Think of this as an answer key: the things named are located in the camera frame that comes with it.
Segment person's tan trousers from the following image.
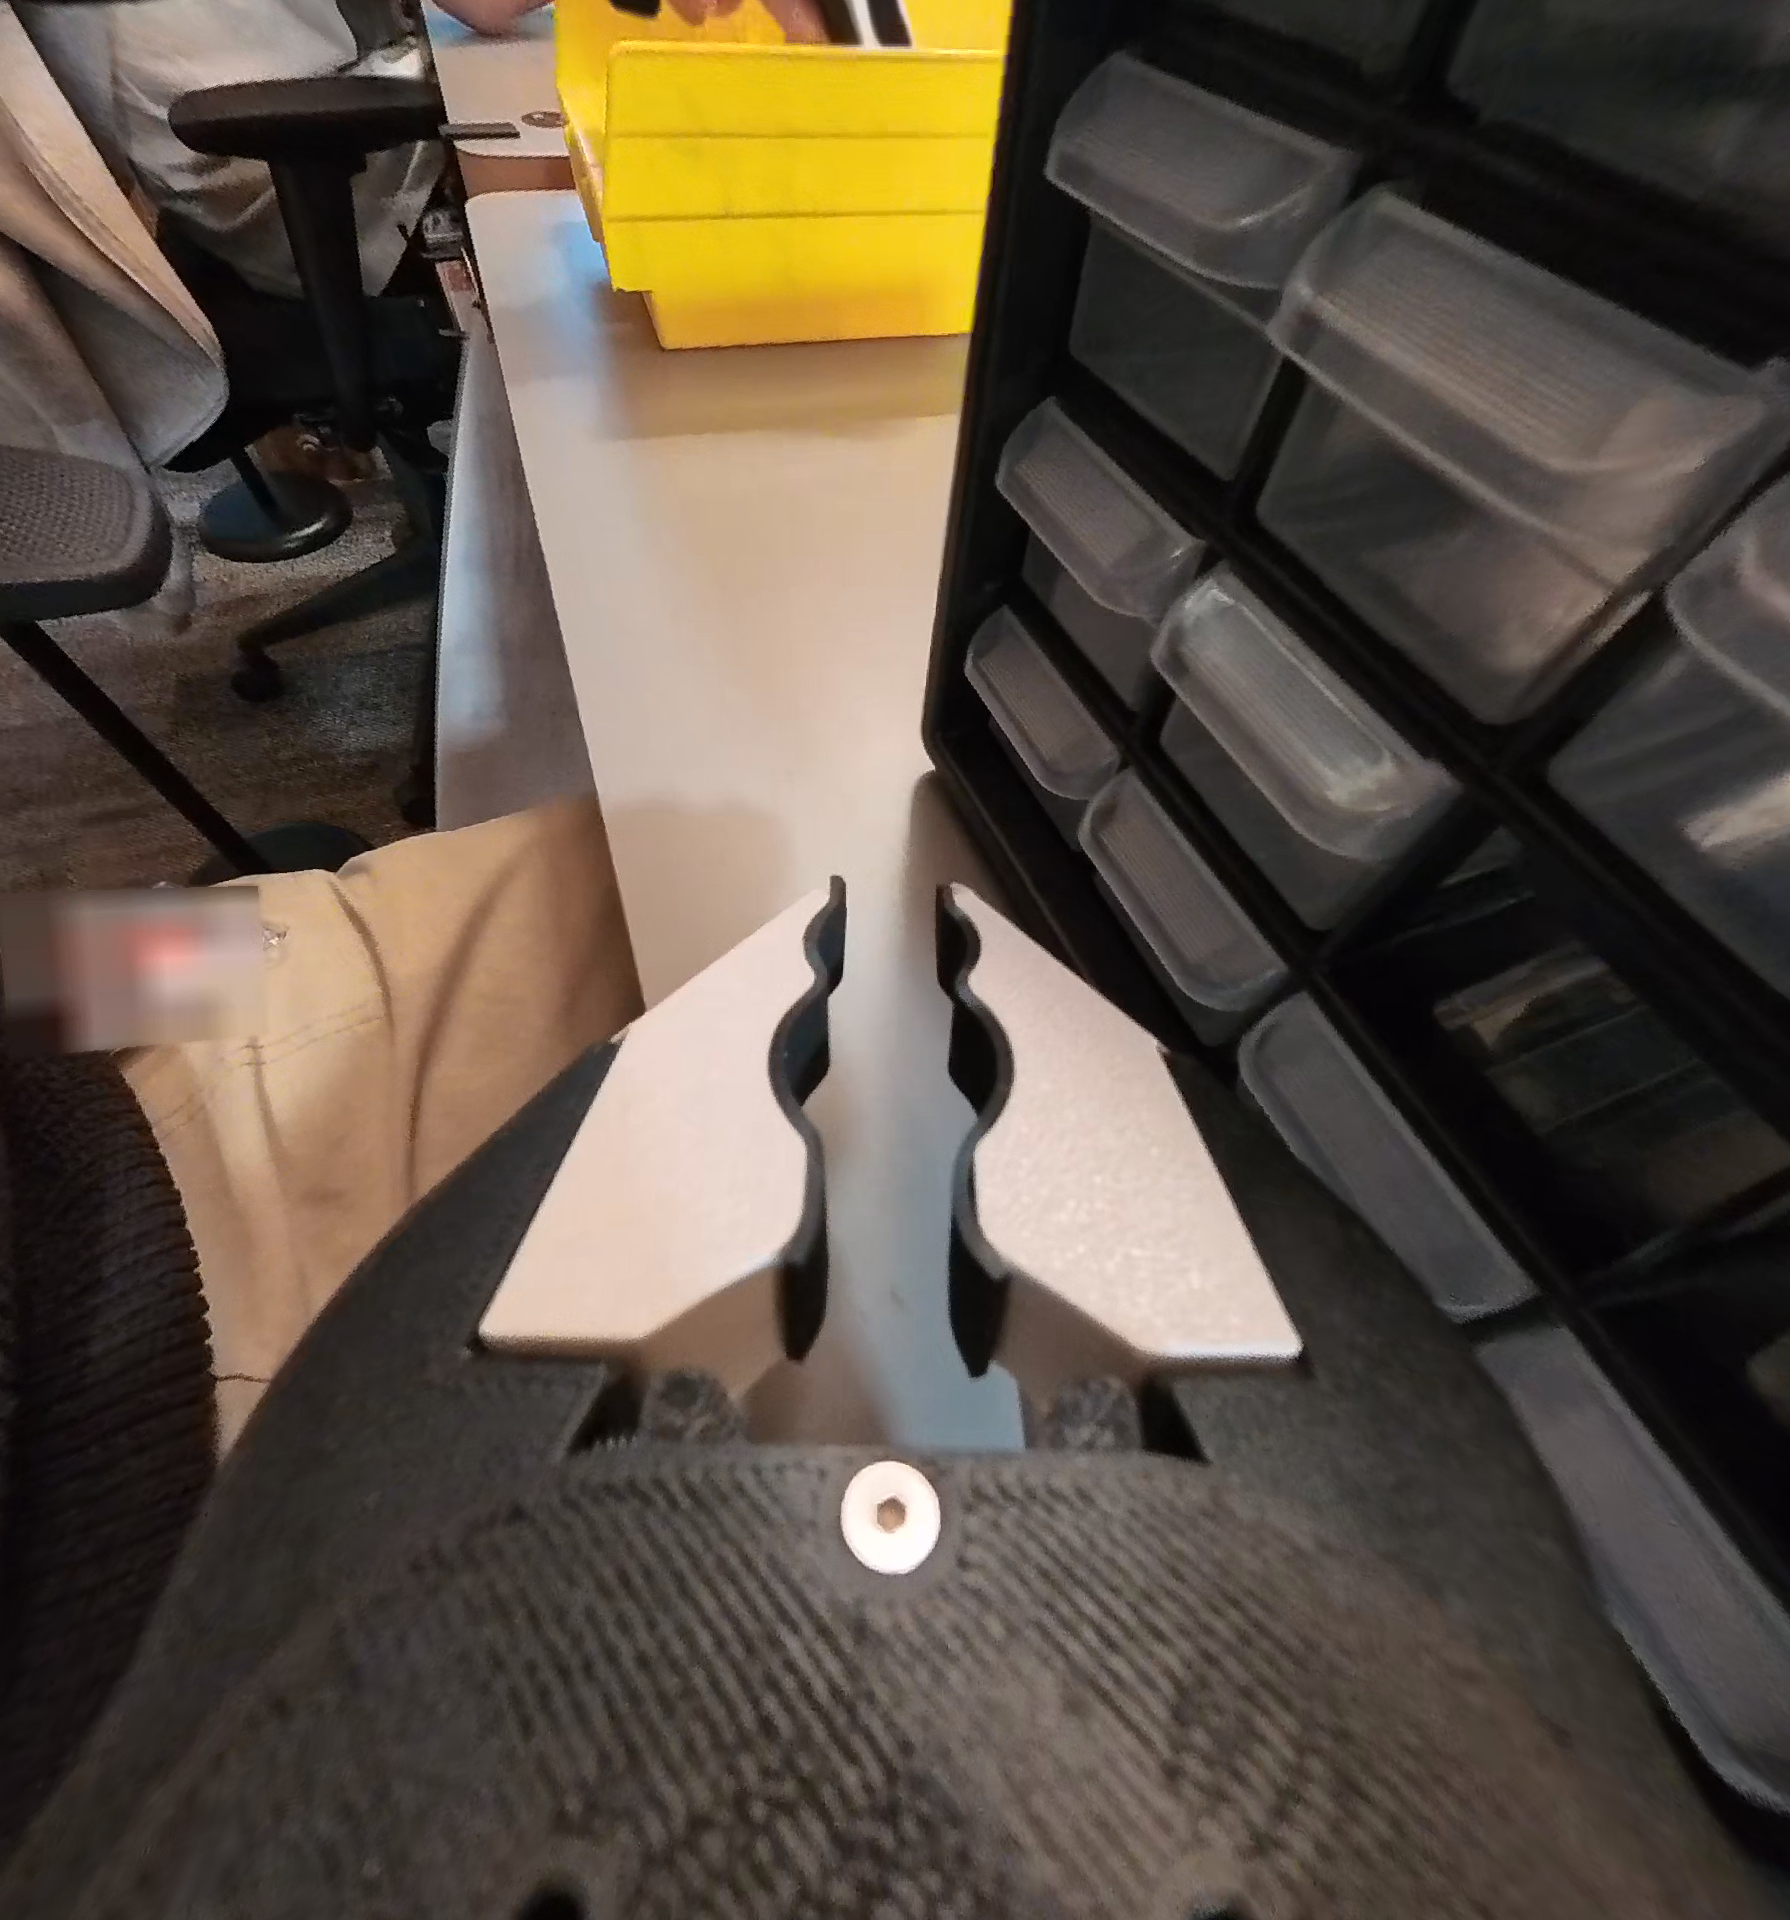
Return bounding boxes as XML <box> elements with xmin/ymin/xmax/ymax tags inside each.
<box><xmin>115</xmin><ymin>795</ymin><xmax>651</xmax><ymax>1456</ymax></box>

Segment black drawer cabinet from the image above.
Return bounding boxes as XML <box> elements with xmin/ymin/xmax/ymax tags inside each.
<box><xmin>920</xmin><ymin>0</ymin><xmax>1790</xmax><ymax>1885</ymax></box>

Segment yellow plastic bin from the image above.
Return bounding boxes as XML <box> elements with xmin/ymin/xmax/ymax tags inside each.
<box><xmin>555</xmin><ymin>0</ymin><xmax>1014</xmax><ymax>351</ymax></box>

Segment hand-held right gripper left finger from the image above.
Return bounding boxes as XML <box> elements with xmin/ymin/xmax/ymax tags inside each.
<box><xmin>479</xmin><ymin>875</ymin><xmax>850</xmax><ymax>1370</ymax></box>

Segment black office chair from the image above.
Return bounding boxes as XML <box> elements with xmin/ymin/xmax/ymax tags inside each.
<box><xmin>167</xmin><ymin>74</ymin><xmax>454</xmax><ymax>708</ymax></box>
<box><xmin>0</xmin><ymin>439</ymin><xmax>371</xmax><ymax>886</ymax></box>

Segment grey jacket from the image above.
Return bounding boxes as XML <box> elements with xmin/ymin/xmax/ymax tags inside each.
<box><xmin>0</xmin><ymin>0</ymin><xmax>230</xmax><ymax>475</ymax></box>

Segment set of clear cabinet drawers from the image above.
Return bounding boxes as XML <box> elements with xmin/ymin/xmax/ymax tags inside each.
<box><xmin>961</xmin><ymin>0</ymin><xmax>1790</xmax><ymax>1803</ymax></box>

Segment person's dark knit sweater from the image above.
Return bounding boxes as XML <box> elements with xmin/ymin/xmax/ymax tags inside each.
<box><xmin>0</xmin><ymin>916</ymin><xmax>223</xmax><ymax>1907</ymax></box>

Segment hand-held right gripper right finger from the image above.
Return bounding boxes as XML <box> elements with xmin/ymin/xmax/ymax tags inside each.
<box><xmin>935</xmin><ymin>883</ymin><xmax>1305</xmax><ymax>1380</ymax></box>

